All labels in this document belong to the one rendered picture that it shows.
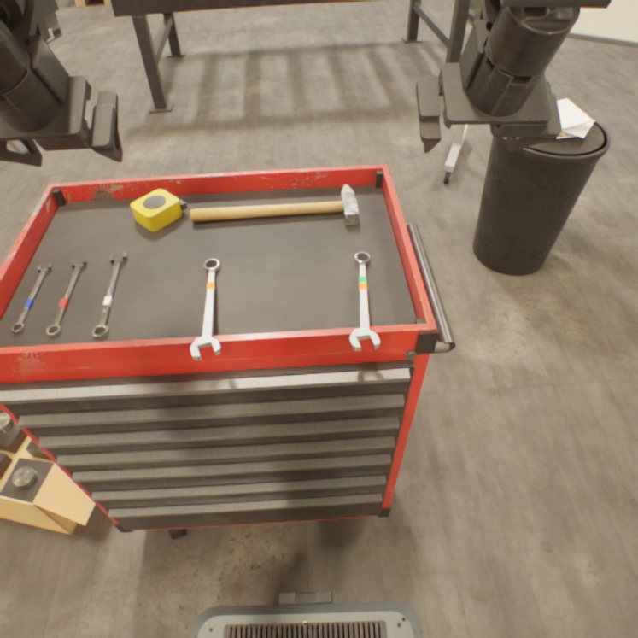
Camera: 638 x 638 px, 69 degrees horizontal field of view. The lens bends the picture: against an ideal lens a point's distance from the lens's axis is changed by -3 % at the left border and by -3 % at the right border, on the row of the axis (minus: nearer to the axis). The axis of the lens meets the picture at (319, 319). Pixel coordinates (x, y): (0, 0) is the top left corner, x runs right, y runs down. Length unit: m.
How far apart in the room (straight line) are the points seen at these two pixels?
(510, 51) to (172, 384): 0.61
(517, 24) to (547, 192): 1.62
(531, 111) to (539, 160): 1.43
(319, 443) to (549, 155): 1.37
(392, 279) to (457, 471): 0.96
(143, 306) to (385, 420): 0.47
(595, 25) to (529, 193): 1.01
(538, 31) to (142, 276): 0.71
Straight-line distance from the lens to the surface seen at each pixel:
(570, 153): 1.97
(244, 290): 0.83
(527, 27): 0.43
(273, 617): 1.24
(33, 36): 0.54
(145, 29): 3.63
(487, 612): 1.56
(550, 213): 2.11
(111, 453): 1.02
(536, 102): 0.53
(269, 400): 0.81
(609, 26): 2.77
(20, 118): 0.53
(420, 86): 0.54
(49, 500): 1.54
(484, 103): 0.50
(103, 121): 0.55
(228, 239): 0.94
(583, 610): 1.66
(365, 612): 1.24
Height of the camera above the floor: 1.48
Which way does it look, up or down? 48 degrees down
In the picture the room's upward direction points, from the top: 1 degrees counter-clockwise
